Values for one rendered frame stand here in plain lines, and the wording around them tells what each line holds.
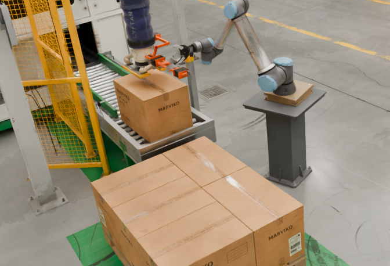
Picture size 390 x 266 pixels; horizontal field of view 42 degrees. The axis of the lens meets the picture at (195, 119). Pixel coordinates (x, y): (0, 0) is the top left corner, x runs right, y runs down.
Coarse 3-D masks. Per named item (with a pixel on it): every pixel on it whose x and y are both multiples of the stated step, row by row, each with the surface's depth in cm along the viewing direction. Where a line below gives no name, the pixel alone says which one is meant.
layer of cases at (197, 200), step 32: (160, 160) 393; (192, 160) 387; (224, 160) 382; (96, 192) 371; (128, 192) 360; (160, 192) 356; (192, 192) 351; (224, 192) 346; (256, 192) 342; (128, 224) 329; (160, 224) 325; (192, 224) 321; (224, 224) 317; (256, 224) 313; (288, 224) 323; (128, 256) 351; (160, 256) 299; (192, 256) 296; (224, 256) 302; (256, 256) 317; (288, 256) 334
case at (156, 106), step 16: (128, 80) 436; (144, 80) 432; (160, 80) 428; (176, 80) 423; (128, 96) 422; (144, 96) 403; (160, 96) 402; (176, 96) 410; (128, 112) 436; (144, 112) 403; (160, 112) 407; (176, 112) 416; (144, 128) 416; (160, 128) 413; (176, 128) 421
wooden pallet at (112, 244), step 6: (102, 228) 397; (108, 234) 385; (108, 240) 394; (114, 246) 391; (114, 252) 387; (120, 252) 369; (120, 258) 378; (126, 258) 359; (300, 258) 342; (126, 264) 372; (288, 264) 338; (294, 264) 341; (300, 264) 344
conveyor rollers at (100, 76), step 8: (96, 64) 597; (104, 64) 599; (88, 72) 582; (96, 72) 578; (104, 72) 574; (112, 72) 569; (96, 80) 553; (104, 80) 556; (112, 80) 551; (80, 88) 545; (96, 88) 535; (104, 88) 531; (112, 88) 534; (104, 96) 513; (112, 96) 510; (112, 104) 499; (104, 112) 480; (120, 120) 461; (128, 128) 446; (136, 136) 431; (144, 144) 417
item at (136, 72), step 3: (132, 63) 423; (123, 66) 428; (126, 66) 426; (129, 66) 424; (126, 69) 424; (129, 69) 420; (132, 69) 418; (135, 69) 417; (138, 69) 411; (132, 72) 414; (135, 72) 412; (138, 72) 410; (147, 72) 409; (135, 75) 410; (138, 75) 406; (141, 75) 406; (144, 75) 406; (147, 75) 407
